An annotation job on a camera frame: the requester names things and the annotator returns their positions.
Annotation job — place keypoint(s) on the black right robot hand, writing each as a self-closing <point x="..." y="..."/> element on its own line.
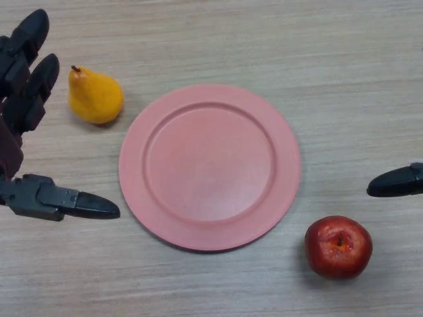
<point x="396" y="183"/>

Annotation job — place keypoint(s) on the red apple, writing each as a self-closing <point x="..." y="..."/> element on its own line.
<point x="338" y="246"/>

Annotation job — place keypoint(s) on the pink round plate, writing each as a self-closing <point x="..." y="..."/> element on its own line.
<point x="209" y="168"/>

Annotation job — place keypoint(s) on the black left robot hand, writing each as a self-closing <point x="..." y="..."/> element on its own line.
<point x="20" y="195"/>

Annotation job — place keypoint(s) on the yellow pear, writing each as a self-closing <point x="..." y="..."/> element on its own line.
<point x="94" y="97"/>

